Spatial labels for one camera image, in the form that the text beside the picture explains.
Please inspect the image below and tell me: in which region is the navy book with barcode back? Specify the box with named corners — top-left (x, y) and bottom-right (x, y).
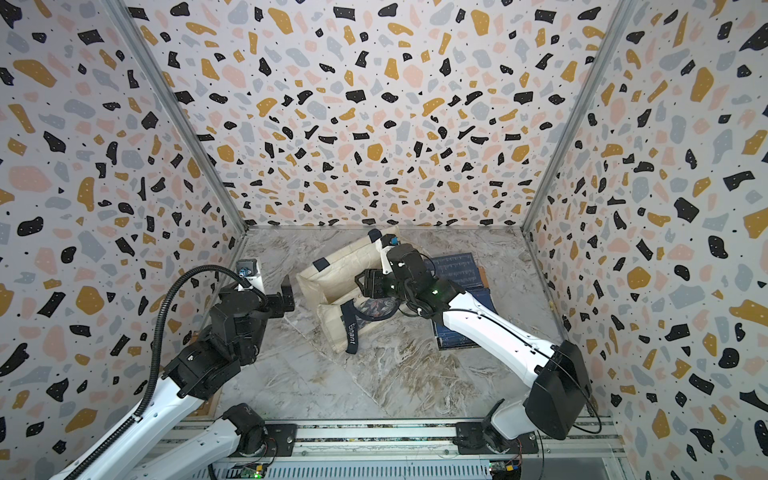
top-left (432, 253), bottom-right (485, 290)

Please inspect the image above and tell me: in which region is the cream canvas tote bag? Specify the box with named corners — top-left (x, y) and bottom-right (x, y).
top-left (297, 227), bottom-right (400, 355)

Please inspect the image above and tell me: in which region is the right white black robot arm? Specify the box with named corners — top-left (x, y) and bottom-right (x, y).
top-left (355, 235), bottom-right (591, 453)

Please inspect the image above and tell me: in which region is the right circuit board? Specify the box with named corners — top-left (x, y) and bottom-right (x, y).
top-left (489, 460), bottom-right (522, 480)

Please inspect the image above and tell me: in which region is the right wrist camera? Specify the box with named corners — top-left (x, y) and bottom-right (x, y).
top-left (377, 234), bottom-right (399, 274)

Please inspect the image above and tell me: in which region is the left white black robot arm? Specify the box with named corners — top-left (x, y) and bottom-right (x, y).
top-left (56, 278), bottom-right (295, 479)

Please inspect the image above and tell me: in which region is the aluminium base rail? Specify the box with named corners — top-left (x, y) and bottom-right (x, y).
top-left (116, 416), bottom-right (625, 480)

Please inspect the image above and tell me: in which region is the left green circuit board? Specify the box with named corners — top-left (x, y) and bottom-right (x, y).
top-left (238, 463), bottom-right (268, 480)

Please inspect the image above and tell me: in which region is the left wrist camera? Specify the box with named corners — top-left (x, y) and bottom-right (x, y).
top-left (235, 258), bottom-right (264, 293)

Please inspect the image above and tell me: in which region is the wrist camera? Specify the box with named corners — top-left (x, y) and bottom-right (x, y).
top-left (377, 234), bottom-right (399, 274)
top-left (235, 258), bottom-right (264, 293)

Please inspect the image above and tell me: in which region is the left black corrugated cable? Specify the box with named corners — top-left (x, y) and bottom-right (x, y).
top-left (62, 263), bottom-right (253, 480)

